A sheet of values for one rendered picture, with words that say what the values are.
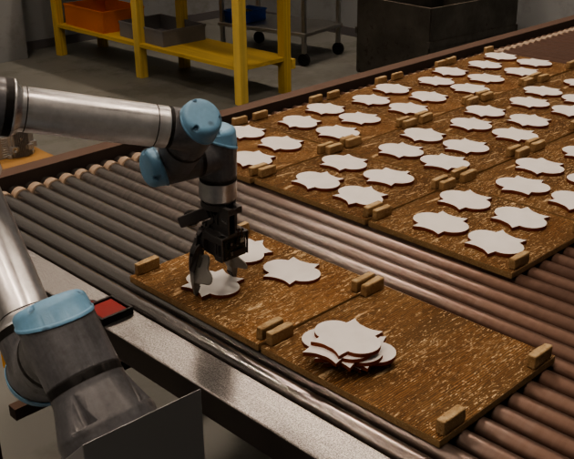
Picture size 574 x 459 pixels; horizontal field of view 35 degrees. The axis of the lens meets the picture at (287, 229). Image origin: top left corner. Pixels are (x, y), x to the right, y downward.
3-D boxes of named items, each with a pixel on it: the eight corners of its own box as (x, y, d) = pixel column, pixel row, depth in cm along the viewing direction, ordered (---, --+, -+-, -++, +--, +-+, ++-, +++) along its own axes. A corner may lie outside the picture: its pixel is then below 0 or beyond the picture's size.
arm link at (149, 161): (148, 131, 163) (201, 121, 169) (132, 160, 173) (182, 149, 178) (165, 169, 162) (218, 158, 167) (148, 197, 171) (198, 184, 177)
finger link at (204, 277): (199, 302, 182) (214, 260, 181) (181, 291, 186) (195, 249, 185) (210, 303, 185) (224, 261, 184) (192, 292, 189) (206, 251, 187)
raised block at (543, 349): (534, 371, 160) (536, 357, 159) (525, 367, 161) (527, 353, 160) (552, 358, 164) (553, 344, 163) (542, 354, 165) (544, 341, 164)
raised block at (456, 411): (444, 437, 143) (445, 423, 142) (434, 433, 144) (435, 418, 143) (466, 421, 147) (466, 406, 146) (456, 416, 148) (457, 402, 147)
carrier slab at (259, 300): (258, 351, 170) (258, 344, 169) (129, 281, 197) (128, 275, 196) (379, 289, 192) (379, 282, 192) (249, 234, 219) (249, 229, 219)
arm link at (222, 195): (190, 178, 179) (222, 168, 184) (191, 199, 181) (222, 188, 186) (215, 189, 174) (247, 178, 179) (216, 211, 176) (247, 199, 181)
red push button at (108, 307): (103, 324, 181) (102, 318, 181) (87, 313, 185) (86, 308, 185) (128, 313, 185) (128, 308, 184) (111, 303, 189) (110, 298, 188)
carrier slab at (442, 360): (439, 449, 143) (439, 440, 142) (261, 353, 170) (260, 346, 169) (554, 362, 165) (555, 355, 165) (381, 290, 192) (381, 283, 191)
